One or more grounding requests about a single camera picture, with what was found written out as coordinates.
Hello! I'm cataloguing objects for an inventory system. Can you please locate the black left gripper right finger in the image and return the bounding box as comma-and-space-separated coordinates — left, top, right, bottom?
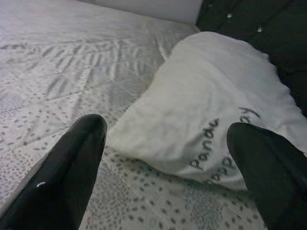
226, 122, 307, 230

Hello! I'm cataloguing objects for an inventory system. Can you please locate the white printed pillow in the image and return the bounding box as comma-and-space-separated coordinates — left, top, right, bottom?
107, 31, 307, 192

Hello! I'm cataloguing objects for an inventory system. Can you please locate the dark tufted headboard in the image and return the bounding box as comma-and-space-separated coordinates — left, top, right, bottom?
195, 0, 307, 109

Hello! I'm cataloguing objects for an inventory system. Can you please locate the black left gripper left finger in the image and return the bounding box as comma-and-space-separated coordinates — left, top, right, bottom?
0, 114, 108, 230

